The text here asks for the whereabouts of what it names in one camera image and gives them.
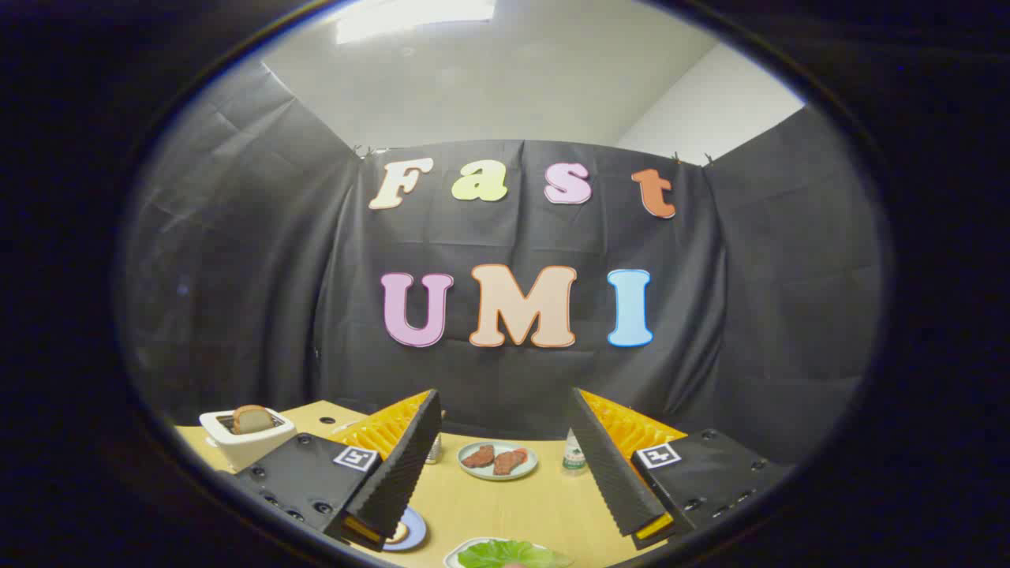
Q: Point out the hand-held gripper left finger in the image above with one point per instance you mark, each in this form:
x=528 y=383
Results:
x=398 y=473

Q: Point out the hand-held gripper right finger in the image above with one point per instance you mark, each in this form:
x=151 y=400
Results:
x=611 y=473

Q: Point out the green lettuce leaf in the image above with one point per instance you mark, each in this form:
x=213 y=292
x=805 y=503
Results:
x=505 y=554

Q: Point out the toasted bread slice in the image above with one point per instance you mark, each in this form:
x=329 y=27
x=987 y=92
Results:
x=252 y=420

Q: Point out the clear plastic water bottle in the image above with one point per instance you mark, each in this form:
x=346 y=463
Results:
x=574 y=457

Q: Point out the blue round plate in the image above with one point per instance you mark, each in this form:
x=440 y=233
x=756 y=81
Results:
x=417 y=528

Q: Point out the brown meat patty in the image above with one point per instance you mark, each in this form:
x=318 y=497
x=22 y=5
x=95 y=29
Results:
x=478 y=456
x=510 y=461

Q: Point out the pale green plate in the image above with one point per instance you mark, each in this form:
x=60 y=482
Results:
x=499 y=475

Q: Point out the white square plate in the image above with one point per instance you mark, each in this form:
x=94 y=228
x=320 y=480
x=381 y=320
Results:
x=454 y=557

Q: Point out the white toaster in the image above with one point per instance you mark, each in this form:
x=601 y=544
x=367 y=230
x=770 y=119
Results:
x=252 y=450

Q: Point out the black backdrop cloth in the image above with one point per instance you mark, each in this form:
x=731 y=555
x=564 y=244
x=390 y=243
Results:
x=260 y=276

